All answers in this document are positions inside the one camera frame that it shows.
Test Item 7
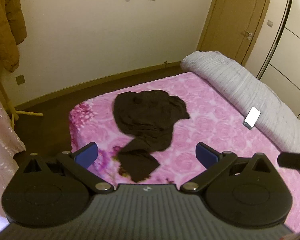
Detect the smartphone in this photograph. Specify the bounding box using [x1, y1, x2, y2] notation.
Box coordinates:
[243, 107, 261, 130]

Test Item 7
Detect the white wardrobe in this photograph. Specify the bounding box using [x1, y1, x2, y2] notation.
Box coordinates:
[256, 0, 300, 120]

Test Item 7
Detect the pink curtain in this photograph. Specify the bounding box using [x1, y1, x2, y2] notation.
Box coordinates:
[0, 72, 27, 233]

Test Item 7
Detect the pink floral blanket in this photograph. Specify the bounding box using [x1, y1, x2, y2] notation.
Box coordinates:
[69, 71, 300, 233]

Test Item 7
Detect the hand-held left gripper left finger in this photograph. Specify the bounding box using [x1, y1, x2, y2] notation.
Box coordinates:
[19, 142, 113, 194]

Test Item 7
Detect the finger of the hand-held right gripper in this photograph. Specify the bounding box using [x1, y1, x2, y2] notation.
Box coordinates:
[277, 151, 300, 173]

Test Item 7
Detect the white ribbed quilt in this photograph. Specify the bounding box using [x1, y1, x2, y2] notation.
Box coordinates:
[180, 51, 300, 155]

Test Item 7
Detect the wooden door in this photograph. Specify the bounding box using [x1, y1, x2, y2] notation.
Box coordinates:
[197, 0, 275, 67]

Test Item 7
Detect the wooden coat rack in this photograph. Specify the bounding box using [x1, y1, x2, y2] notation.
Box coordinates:
[0, 66, 44, 130]

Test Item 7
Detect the wooden baseboard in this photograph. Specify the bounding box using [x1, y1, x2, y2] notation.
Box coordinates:
[15, 60, 183, 108]

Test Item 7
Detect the brown jacket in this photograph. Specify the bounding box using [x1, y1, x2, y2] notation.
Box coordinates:
[0, 0, 27, 73]

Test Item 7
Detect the black garment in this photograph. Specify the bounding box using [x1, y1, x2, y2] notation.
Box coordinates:
[112, 89, 190, 183]

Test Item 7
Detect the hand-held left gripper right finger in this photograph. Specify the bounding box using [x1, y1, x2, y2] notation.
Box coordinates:
[180, 142, 277, 193]

